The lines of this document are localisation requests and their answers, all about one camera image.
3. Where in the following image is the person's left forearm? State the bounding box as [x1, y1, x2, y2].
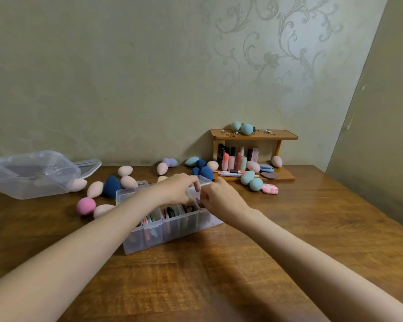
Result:
[0, 187, 159, 322]

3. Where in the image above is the clear square lidded container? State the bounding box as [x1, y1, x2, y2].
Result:
[0, 150, 103, 200]

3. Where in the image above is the person's left hand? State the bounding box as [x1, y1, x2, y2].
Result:
[147, 173, 201, 208]

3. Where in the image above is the person's right hand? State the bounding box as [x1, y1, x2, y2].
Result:
[200, 177, 253, 228]

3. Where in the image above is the clear compartment organizer box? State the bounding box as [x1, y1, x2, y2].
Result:
[115, 175, 224, 256]

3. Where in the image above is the grey green door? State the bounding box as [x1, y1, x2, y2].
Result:
[326, 0, 403, 232]

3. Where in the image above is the row of lipsticks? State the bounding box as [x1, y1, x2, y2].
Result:
[216, 144, 260, 172]

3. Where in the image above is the group of beige egg sponges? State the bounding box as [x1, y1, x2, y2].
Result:
[67, 160, 219, 220]

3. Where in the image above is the person's right forearm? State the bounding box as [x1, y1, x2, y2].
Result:
[240, 208, 403, 322]

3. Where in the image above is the wooden two-tier cosmetic rack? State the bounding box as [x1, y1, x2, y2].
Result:
[210, 129, 299, 182]

